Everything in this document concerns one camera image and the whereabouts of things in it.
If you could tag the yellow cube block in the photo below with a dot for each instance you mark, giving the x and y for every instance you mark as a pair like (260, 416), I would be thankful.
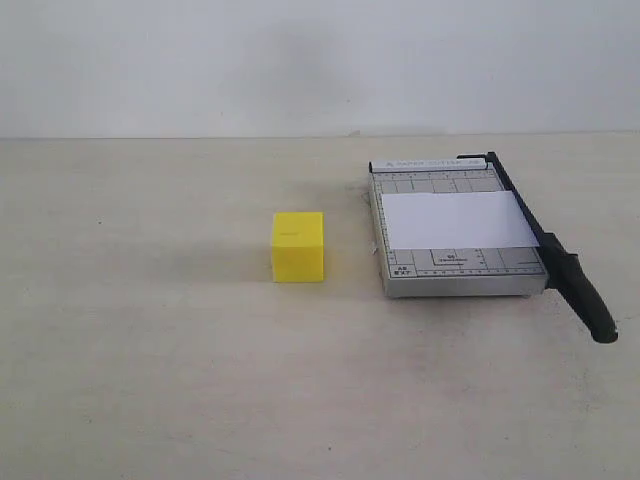
(297, 247)

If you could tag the white paper sheet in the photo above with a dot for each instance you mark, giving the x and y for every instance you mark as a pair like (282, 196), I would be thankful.
(476, 220)

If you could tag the black cutter blade arm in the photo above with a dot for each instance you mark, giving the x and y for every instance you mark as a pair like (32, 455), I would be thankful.
(564, 269)

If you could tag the grey paper cutter base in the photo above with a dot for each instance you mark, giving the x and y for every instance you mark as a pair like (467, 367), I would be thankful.
(448, 272)

